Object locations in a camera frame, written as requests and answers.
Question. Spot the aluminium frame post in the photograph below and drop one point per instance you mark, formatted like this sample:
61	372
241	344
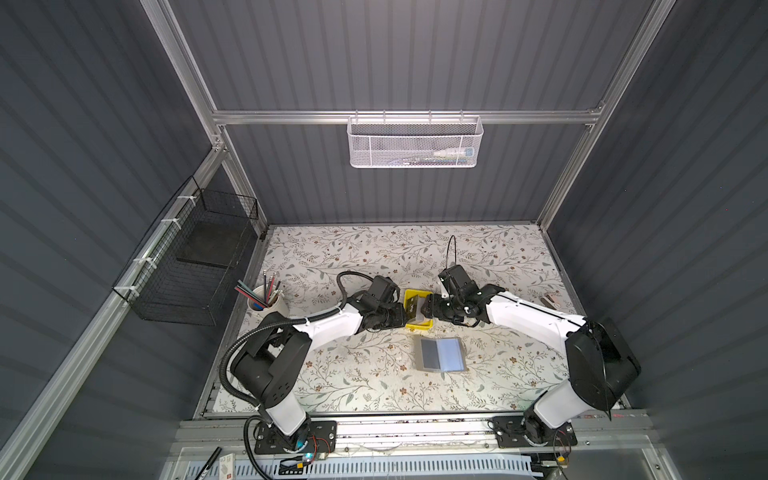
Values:
170	34

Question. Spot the pink white small clip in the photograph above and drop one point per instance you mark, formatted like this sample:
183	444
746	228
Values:
549	303

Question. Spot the white slotted cable duct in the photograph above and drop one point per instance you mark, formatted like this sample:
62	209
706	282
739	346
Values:
407	467

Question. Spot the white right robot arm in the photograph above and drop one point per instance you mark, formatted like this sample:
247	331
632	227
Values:
601	365

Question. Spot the black wire basket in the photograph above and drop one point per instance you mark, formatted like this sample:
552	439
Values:
190	272

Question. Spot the coloured pens in cup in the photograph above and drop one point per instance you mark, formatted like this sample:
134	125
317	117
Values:
271	284

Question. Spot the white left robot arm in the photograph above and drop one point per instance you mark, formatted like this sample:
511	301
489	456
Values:
262	367

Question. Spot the yellow plastic tray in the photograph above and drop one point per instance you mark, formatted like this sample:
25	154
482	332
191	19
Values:
410	293

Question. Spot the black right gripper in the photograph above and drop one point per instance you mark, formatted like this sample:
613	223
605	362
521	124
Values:
432	308

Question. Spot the white tube in basket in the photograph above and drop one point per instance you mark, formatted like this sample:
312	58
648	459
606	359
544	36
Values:
455	154

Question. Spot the white wire mesh basket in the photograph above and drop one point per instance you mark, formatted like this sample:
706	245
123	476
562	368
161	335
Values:
408	142

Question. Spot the white pen cup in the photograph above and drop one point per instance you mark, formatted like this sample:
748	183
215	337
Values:
275	303

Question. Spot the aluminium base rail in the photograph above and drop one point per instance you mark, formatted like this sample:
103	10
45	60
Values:
433	433

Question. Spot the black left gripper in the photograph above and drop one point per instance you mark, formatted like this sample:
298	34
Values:
399	311

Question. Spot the black VIP card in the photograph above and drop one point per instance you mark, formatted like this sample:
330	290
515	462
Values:
429	354

